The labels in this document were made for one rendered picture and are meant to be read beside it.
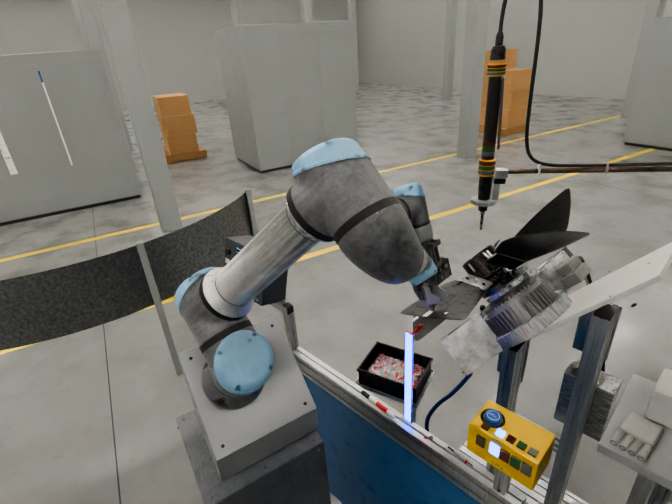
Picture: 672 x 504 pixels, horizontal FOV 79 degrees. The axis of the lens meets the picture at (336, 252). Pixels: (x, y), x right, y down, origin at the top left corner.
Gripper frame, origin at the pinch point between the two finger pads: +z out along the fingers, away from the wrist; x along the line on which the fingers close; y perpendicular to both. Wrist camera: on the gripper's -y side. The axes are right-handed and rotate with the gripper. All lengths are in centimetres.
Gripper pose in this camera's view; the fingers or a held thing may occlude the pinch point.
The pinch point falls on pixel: (430, 306)
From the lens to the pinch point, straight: 121.1
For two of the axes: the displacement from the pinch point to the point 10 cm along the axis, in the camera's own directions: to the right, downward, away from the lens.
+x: 7.0, -3.6, 6.1
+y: 6.5, 0.0, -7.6
